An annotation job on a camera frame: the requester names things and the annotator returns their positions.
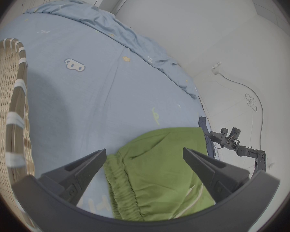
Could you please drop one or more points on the dark blue garment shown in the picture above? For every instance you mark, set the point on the dark blue garment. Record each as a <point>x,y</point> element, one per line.
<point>202,123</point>

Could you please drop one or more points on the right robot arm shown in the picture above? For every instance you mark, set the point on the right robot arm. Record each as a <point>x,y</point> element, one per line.
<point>244,151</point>

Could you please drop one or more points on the green shorts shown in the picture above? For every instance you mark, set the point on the green shorts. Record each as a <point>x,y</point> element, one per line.
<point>154,168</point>

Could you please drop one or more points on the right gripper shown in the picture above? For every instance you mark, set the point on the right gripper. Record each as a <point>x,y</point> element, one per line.
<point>217,138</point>

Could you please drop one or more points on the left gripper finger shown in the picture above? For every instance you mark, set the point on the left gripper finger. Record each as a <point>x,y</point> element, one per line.
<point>82,175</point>

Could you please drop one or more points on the round woven basket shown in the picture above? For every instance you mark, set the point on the round woven basket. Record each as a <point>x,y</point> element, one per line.
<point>2,105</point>

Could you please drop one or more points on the bed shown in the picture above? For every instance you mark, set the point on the bed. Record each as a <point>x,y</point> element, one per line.
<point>74,100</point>

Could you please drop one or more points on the pale blue quilt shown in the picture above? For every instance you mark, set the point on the pale blue quilt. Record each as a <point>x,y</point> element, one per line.
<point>106,23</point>

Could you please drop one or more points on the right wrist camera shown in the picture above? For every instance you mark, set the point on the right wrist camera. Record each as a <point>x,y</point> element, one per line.
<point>224,131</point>

